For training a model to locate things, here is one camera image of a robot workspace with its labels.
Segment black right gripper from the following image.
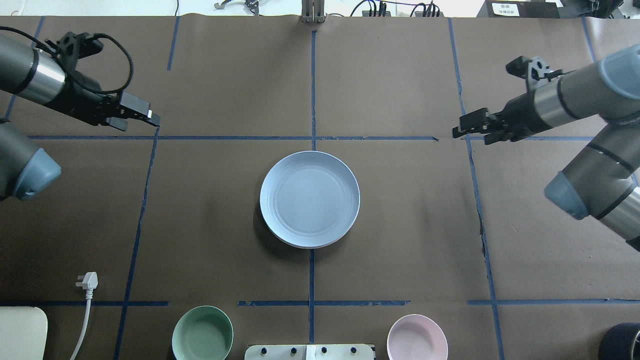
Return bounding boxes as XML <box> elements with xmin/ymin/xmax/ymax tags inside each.
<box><xmin>452</xmin><ymin>93</ymin><xmax>551</xmax><ymax>145</ymax></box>

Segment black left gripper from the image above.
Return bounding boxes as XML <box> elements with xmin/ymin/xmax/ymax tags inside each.
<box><xmin>52</xmin><ymin>79</ymin><xmax>161</xmax><ymax>132</ymax></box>

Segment blue plate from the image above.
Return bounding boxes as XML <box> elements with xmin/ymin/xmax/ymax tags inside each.
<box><xmin>259</xmin><ymin>150</ymin><xmax>361</xmax><ymax>249</ymax></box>

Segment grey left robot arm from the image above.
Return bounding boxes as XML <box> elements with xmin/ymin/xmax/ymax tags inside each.
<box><xmin>1</xmin><ymin>26</ymin><xmax>160</xmax><ymax>201</ymax></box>

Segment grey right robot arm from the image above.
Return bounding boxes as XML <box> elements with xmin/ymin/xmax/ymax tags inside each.
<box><xmin>452</xmin><ymin>44</ymin><xmax>640</xmax><ymax>250</ymax></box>

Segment black box with label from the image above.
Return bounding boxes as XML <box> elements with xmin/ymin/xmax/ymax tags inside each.
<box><xmin>476</xmin><ymin>0</ymin><xmax>560</xmax><ymax>19</ymax></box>

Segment pink bowl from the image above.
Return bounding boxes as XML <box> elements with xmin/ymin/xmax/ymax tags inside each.
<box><xmin>386</xmin><ymin>314</ymin><xmax>450</xmax><ymax>360</ymax></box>

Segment green bowl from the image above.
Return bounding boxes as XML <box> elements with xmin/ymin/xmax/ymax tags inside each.
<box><xmin>171</xmin><ymin>305</ymin><xmax>234</xmax><ymax>360</ymax></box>

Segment dark blue pot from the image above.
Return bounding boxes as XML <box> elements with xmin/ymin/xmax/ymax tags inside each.
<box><xmin>598</xmin><ymin>322</ymin><xmax>640</xmax><ymax>360</ymax></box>

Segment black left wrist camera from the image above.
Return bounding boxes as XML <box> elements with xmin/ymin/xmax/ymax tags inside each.
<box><xmin>45</xmin><ymin>31</ymin><xmax>105</xmax><ymax>60</ymax></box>

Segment black cables at table edge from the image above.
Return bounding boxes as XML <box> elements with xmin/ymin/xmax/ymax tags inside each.
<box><xmin>350</xmin><ymin>0</ymin><xmax>442</xmax><ymax>18</ymax></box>

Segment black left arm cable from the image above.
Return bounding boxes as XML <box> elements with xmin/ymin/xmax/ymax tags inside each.
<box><xmin>0</xmin><ymin>26</ymin><xmax>135</xmax><ymax>96</ymax></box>

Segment white power cable with plug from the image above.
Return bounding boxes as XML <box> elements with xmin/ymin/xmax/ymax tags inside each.
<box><xmin>70</xmin><ymin>271</ymin><xmax>99</xmax><ymax>360</ymax></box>

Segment grey metal camera post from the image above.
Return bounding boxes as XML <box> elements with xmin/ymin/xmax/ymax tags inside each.
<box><xmin>301</xmin><ymin>0</ymin><xmax>326</xmax><ymax>24</ymax></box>

